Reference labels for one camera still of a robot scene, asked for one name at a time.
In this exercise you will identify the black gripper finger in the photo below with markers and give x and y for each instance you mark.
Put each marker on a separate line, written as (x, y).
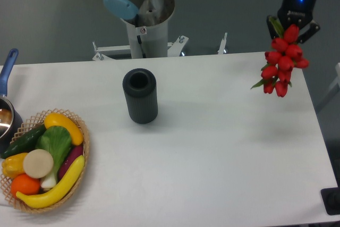
(314, 27)
(271, 22)

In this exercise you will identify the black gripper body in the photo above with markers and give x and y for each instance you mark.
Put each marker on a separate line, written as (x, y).
(298, 12)

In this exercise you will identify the red tulip bouquet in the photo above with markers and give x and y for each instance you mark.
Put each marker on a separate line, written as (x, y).
(285, 55)

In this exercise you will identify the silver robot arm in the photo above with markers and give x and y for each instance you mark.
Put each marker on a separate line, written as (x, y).
(143, 12)

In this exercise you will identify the dark grey ribbed vase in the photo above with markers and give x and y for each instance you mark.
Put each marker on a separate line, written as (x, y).
(140, 89)

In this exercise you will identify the black device at table edge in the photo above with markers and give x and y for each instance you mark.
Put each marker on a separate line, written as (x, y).
(330, 198)

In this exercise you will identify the purple eggplant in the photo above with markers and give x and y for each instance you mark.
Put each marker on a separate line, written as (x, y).
(73, 154)

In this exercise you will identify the yellow squash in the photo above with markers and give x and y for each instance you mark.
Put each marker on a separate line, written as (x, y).
(58, 119)

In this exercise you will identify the green leafy bok choy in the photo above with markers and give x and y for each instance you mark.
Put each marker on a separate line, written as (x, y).
(57, 141)

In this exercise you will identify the woven wicker basket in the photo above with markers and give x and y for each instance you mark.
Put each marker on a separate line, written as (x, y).
(29, 124)

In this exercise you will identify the green cucumber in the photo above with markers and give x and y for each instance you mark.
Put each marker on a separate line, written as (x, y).
(24, 143)

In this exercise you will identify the beige round disc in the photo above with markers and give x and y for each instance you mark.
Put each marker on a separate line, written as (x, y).
(38, 163)

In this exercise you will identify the yellow banana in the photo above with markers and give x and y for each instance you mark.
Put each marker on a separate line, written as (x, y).
(59, 191)

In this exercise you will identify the orange fruit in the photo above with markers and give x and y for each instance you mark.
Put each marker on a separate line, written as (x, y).
(25, 184)

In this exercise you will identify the yellow bell pepper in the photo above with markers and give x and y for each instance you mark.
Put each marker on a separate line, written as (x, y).
(13, 165)

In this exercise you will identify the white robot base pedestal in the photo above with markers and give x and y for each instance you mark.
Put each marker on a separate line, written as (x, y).
(144, 42)

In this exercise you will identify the blue handled steel saucepan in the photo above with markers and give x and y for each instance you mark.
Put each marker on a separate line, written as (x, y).
(10, 118)

